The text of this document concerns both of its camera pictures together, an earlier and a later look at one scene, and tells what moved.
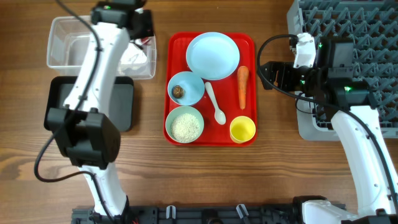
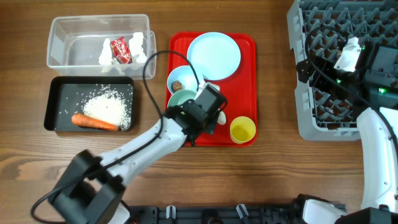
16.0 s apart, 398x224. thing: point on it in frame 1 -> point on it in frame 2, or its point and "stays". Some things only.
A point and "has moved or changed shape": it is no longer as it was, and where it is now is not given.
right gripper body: (290, 79) -> (325, 80)
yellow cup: (242, 129) stays
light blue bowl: (185, 89) has moved or changed shape
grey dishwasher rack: (372, 26) stays
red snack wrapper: (145, 40) has moved or changed shape
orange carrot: (242, 73) has moved or changed shape
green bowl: (185, 124) has moved or changed shape
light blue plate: (212, 56) stays
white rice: (185, 127) has moved or changed shape
